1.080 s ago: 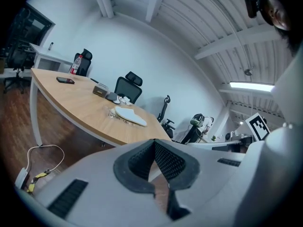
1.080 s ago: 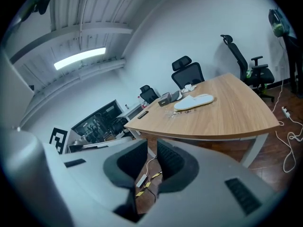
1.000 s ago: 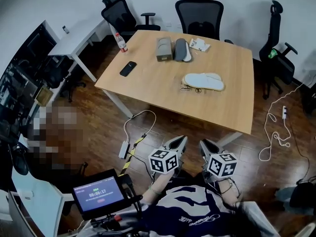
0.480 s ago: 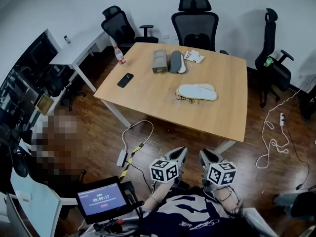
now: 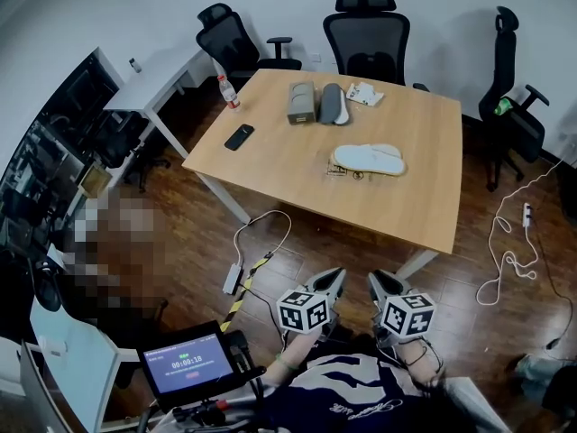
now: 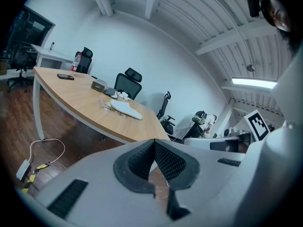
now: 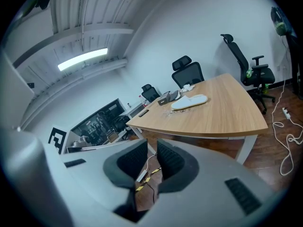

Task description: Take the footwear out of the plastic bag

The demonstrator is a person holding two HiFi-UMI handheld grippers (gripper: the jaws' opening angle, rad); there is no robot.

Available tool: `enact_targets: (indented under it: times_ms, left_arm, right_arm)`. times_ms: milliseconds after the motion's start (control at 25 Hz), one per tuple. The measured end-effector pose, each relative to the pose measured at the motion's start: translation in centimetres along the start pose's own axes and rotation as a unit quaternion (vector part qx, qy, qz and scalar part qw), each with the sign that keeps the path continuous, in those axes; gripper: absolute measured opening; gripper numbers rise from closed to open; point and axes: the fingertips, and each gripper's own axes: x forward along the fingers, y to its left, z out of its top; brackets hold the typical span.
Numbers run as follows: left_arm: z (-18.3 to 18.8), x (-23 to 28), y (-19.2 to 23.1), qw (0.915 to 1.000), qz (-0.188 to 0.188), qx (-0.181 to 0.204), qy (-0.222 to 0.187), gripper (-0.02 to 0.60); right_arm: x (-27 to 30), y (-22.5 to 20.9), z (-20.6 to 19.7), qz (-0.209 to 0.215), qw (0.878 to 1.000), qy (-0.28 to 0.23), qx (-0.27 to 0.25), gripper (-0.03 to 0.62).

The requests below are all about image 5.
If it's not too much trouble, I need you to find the black swivel chair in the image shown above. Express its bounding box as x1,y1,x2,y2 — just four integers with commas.
87,110,170,194

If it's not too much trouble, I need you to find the white side desk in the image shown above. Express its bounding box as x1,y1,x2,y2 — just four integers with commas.
103,47,218,160

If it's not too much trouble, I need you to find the open wooden box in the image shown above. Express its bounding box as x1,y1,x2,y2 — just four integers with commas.
78,164,112,198

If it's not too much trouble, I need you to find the grey cardboard box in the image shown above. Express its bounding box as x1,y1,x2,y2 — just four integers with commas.
287,79,317,126

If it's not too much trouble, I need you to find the black mesh office chair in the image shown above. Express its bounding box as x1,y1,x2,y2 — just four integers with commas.
477,5,551,193
322,0,430,92
195,2,304,81

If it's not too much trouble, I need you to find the person's right forearm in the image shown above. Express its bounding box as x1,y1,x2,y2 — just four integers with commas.
398,336,448,388

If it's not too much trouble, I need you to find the black smartphone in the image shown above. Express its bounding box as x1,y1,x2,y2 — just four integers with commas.
223,123,255,152

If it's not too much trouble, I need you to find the black monitor with lit screen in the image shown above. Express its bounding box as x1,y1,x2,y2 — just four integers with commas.
136,319,236,401

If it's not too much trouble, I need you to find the white slipper with beige sole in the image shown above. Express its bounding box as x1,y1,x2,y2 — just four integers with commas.
333,143,408,179
369,142,403,158

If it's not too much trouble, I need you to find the white adapter cable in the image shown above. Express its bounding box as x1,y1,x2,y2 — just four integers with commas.
233,209,294,271

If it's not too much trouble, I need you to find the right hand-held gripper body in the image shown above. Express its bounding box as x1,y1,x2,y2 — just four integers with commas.
372,291,438,349

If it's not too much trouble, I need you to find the dark glass partition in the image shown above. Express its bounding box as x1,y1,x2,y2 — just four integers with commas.
0,47,125,252

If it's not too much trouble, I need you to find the white power strip with cable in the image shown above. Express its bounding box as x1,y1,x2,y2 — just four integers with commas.
476,159,565,307

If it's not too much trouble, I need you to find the clear water bottle red label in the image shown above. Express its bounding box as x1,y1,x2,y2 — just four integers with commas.
216,73,242,112

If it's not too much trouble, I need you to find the person's left forearm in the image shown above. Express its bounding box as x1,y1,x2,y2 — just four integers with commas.
262,329,320,386

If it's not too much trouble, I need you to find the white printed packet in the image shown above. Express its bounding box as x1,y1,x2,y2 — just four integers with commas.
345,82,387,107

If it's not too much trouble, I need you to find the clear plastic wrapper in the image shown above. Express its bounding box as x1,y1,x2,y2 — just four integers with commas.
325,157,379,185

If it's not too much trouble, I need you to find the white power adapter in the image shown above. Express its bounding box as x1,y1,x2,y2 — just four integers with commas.
223,263,245,295

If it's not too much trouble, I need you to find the black floor cable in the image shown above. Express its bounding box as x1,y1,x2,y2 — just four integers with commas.
536,235,574,352

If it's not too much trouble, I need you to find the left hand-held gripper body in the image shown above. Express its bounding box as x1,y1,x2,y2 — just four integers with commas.
275,287,341,340

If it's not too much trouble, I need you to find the yellow black striped tape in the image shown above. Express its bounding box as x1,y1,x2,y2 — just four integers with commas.
219,252,274,334

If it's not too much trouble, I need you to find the black wrist tie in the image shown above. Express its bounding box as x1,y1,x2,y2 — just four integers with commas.
405,337,446,374

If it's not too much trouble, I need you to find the navy and grey printed shirt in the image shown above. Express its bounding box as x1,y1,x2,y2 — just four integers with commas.
260,335,511,433

